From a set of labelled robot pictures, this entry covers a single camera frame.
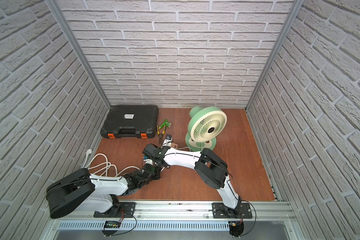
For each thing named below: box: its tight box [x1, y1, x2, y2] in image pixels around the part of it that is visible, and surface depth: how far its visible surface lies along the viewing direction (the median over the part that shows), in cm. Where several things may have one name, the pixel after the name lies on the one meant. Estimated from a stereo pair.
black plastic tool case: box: [100, 104, 159, 139], surface depth 102 cm
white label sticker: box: [124, 114, 135, 119], surface depth 106 cm
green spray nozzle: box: [156, 118, 172, 131], surface depth 109 cm
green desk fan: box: [185, 106, 228, 152], surface depth 79 cm
